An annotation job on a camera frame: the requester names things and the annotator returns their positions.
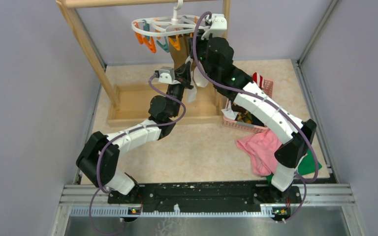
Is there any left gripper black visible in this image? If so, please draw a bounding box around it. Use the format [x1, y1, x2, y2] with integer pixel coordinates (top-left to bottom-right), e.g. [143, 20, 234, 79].
[166, 61, 193, 117]

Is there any brown sock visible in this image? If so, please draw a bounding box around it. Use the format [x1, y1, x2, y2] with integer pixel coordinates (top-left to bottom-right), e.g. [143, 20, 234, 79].
[169, 34, 191, 70]

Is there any white round clip hanger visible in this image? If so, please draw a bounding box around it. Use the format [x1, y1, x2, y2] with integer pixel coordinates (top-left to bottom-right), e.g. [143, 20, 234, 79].
[131, 0, 206, 54]

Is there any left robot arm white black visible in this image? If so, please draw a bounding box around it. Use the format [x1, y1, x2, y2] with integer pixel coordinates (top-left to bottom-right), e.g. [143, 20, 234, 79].
[76, 61, 193, 203]

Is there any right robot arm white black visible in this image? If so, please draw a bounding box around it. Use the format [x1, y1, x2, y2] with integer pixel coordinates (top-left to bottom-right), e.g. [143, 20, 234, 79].
[191, 36, 316, 203]

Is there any red white striped sock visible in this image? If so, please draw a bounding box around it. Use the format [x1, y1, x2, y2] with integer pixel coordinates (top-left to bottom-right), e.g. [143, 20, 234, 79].
[252, 72, 264, 89]

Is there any wooden clothes rack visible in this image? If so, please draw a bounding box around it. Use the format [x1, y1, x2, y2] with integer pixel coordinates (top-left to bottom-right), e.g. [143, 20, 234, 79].
[56, 0, 222, 127]

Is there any pink plastic basket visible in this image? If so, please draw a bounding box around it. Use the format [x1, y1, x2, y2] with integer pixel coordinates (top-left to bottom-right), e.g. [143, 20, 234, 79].
[223, 78, 274, 133]

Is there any pink cloth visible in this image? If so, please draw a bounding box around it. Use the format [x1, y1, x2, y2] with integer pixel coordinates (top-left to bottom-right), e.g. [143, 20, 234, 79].
[235, 129, 282, 176]

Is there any green cloth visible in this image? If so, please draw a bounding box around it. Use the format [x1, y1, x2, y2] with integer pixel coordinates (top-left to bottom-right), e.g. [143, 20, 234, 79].
[262, 150, 315, 182]

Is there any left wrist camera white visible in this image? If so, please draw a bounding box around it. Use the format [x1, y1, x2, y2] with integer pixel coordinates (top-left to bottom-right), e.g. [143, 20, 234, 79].
[158, 66, 178, 85]

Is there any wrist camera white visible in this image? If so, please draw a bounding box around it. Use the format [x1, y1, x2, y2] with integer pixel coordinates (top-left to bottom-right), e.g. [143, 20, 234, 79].
[201, 14, 227, 40]
[158, 66, 178, 85]

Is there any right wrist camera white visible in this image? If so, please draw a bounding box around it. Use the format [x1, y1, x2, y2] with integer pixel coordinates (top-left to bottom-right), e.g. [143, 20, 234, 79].
[201, 14, 227, 40]

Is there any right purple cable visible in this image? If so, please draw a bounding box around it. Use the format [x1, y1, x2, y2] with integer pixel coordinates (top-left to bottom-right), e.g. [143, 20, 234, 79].
[192, 11, 320, 223]

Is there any purple cable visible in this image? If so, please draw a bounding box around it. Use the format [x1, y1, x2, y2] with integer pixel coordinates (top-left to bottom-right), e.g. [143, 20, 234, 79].
[88, 74, 187, 236]
[192, 11, 320, 223]

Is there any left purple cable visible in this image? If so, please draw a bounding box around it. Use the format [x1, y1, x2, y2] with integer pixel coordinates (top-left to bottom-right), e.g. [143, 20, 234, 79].
[88, 74, 187, 236]

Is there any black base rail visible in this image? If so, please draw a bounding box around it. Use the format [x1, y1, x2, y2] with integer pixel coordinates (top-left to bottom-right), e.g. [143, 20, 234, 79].
[107, 180, 302, 221]

